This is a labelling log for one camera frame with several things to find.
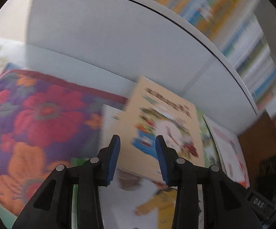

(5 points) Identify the beige illustrated children's book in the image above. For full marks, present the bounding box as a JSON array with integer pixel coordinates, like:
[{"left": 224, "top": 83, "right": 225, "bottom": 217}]
[{"left": 113, "top": 77, "right": 205, "bottom": 182}]

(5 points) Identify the row of shelved books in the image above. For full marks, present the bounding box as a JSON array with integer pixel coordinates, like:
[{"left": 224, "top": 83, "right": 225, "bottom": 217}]
[{"left": 118, "top": 0, "right": 276, "bottom": 110}]

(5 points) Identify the brown wooden cabinet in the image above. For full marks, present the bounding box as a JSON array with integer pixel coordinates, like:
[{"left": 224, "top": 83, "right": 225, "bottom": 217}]
[{"left": 238, "top": 112, "right": 276, "bottom": 203}]

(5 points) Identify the white book yellow figure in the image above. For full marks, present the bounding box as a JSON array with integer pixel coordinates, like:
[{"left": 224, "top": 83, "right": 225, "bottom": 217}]
[{"left": 99, "top": 170, "right": 177, "bottom": 228}]

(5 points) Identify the floral patterned mat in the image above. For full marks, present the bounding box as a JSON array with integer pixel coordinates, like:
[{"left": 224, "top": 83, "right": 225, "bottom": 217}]
[{"left": 0, "top": 70, "right": 126, "bottom": 215}]

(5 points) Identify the white bookshelf cabinet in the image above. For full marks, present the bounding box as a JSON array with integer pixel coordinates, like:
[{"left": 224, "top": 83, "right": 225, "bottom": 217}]
[{"left": 27, "top": 0, "right": 257, "bottom": 134}]

